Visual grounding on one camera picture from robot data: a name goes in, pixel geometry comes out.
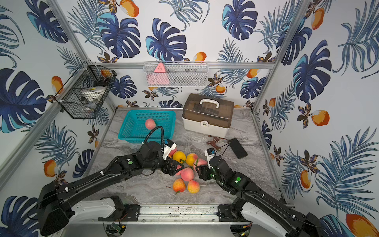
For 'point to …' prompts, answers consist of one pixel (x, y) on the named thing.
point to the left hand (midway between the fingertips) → (179, 162)
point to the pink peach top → (172, 151)
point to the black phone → (237, 148)
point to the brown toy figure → (213, 141)
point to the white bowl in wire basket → (93, 95)
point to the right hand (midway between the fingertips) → (201, 166)
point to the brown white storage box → (207, 115)
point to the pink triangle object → (159, 77)
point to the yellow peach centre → (178, 155)
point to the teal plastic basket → (133, 129)
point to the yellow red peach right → (190, 158)
